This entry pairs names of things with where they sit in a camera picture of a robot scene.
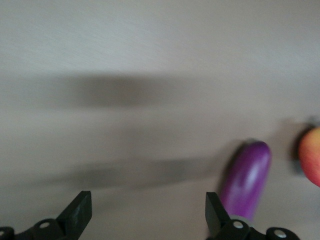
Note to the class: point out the red pomegranate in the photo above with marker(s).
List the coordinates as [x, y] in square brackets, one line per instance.
[312, 157]

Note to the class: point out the purple eggplant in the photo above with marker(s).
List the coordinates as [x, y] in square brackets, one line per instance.
[247, 175]

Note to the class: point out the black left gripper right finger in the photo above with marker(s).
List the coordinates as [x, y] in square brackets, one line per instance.
[217, 217]

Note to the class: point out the brown table cover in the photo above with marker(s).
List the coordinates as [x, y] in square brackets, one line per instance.
[125, 50]

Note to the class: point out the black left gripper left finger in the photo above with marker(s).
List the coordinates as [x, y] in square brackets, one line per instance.
[75, 217]

